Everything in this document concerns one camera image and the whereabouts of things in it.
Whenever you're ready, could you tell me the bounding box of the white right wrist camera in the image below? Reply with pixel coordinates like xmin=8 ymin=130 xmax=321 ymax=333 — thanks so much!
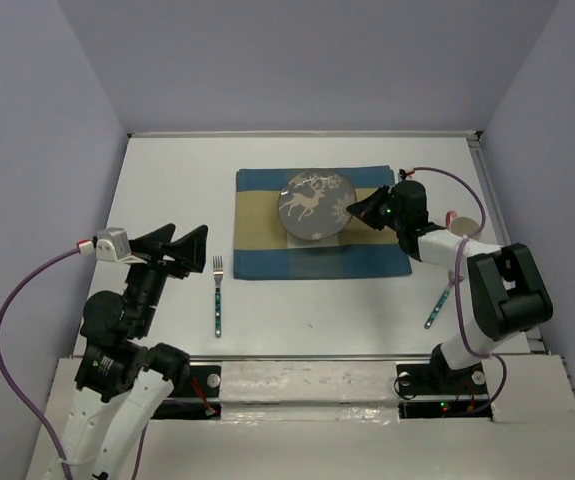
xmin=398 ymin=169 xmax=416 ymax=181

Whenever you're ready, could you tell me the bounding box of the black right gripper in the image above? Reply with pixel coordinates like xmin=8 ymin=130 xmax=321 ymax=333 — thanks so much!
xmin=345 ymin=184 xmax=405 ymax=232

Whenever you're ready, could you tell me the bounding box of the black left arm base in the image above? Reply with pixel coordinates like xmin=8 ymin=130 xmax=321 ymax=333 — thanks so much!
xmin=152 ymin=364 xmax=222 ymax=421

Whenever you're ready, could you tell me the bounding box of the blue tan checked placemat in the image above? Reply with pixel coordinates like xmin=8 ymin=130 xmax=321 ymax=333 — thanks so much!
xmin=233 ymin=165 xmax=412 ymax=280

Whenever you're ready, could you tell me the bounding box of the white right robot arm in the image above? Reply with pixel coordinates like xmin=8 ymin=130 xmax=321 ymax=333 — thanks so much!
xmin=347 ymin=180 xmax=553 ymax=392

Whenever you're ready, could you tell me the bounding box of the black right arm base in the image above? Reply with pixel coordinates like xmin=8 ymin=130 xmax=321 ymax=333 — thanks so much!
xmin=393 ymin=356 xmax=493 ymax=420

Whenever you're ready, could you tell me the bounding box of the fork with green handle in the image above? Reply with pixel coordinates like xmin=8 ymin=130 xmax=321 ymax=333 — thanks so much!
xmin=212 ymin=256 xmax=224 ymax=338

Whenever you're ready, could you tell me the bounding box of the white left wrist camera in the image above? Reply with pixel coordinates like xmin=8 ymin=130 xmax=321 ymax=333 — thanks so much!
xmin=76 ymin=227 xmax=143 ymax=265

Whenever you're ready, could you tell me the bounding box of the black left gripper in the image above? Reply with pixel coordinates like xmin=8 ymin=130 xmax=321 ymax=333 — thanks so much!
xmin=121 ymin=221 xmax=210 ymax=334

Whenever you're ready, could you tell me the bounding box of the pink mug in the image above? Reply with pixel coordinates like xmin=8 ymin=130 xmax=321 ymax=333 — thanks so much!
xmin=445 ymin=210 xmax=480 ymax=240

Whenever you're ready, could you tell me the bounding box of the grey reindeer plate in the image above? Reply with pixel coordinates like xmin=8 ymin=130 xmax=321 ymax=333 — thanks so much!
xmin=277 ymin=170 xmax=357 ymax=241

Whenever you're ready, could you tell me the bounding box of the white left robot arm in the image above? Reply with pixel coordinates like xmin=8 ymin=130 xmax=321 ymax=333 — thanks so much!
xmin=44 ymin=223 xmax=208 ymax=479

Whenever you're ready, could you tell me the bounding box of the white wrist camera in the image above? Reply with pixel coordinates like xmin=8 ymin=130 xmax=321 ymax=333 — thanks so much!
xmin=76 ymin=227 xmax=143 ymax=265
xmin=398 ymin=169 xmax=416 ymax=181

